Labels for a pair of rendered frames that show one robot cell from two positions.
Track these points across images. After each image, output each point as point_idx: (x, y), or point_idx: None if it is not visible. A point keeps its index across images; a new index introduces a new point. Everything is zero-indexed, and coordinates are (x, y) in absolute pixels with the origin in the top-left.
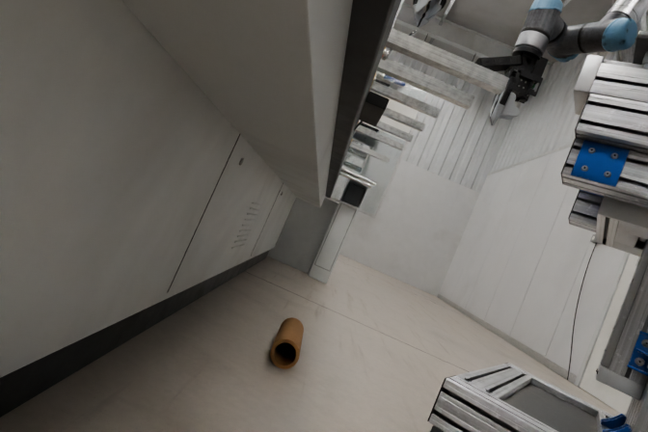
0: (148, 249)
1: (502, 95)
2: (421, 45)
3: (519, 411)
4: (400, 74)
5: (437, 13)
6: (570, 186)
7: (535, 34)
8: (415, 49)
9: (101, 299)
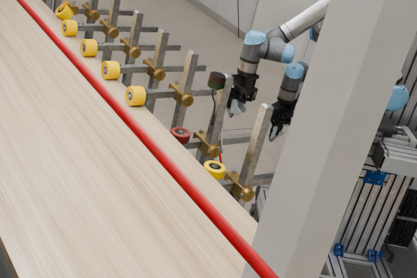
0: None
1: (277, 132)
2: (259, 181)
3: None
4: (223, 144)
5: (243, 112)
6: None
7: (291, 94)
8: (257, 184)
9: None
